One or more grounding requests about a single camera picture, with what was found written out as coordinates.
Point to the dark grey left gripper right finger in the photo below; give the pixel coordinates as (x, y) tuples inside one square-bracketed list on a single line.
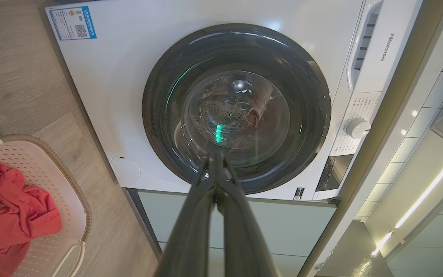
[(240, 238)]

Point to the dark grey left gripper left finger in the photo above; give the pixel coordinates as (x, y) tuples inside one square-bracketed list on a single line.
[(187, 238)]

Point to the white brown-rimmed laundry basket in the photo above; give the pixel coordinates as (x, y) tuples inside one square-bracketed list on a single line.
[(54, 169)]

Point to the pale green cabinet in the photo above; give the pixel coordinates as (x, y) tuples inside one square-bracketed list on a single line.
[(283, 227)]

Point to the round white filter cover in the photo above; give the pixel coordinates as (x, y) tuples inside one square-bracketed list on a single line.
[(125, 168)]

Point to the black washer display panel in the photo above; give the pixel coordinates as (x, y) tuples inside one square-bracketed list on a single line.
[(335, 173)]

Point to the round dark glass washer door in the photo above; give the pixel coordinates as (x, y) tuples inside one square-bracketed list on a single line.
[(164, 100)]

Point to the white washer control knob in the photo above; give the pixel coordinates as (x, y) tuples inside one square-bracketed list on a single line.
[(358, 128)]

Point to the white front-load washing machine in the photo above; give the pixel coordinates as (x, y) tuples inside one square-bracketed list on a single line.
[(110, 77)]

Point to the red garment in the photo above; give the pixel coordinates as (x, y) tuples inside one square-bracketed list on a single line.
[(10, 207)]

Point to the LED light strip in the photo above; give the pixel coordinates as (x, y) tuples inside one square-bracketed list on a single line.
[(425, 192)]

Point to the grey countertop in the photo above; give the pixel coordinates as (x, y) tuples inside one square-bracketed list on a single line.
[(398, 96)]

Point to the blue white energy label sticker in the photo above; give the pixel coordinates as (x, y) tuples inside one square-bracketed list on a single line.
[(72, 23)]

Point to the white detergent drawer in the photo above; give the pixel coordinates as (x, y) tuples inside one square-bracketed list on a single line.
[(379, 23)]

